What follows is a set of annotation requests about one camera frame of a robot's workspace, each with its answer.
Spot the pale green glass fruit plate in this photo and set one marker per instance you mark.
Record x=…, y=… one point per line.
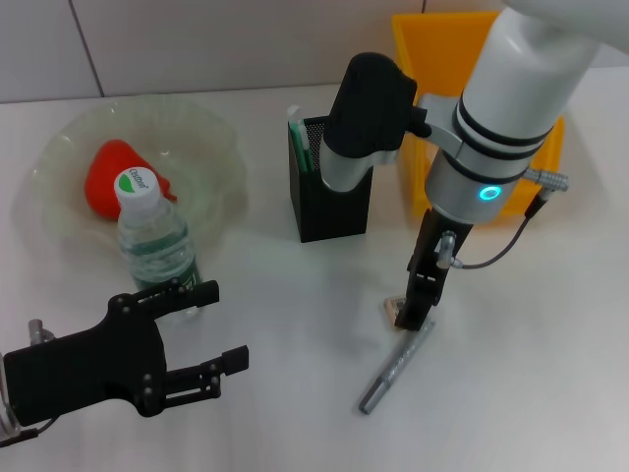
x=206, y=147

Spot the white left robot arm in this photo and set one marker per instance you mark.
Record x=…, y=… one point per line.
x=6, y=393

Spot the yellow plastic bin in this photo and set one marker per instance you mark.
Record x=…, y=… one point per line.
x=442, y=59

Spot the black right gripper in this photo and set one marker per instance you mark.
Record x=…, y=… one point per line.
x=432, y=255

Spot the red-orange orange fruit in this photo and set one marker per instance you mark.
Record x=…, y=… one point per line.
x=103, y=182

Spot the beige eraser with barcode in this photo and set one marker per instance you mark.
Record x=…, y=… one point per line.
x=390, y=306

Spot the right wrist camera housing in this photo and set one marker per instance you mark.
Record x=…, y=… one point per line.
x=368, y=108

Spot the grey marker pen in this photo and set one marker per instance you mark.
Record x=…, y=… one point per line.
x=388, y=376

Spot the black mesh pen holder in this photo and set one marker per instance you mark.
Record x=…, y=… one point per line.
x=339, y=216

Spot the clear green-label water bottle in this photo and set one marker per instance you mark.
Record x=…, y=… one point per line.
x=152, y=241

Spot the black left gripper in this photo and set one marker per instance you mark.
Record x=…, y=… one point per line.
x=74, y=373

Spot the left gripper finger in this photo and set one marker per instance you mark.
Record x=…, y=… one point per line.
x=236, y=358

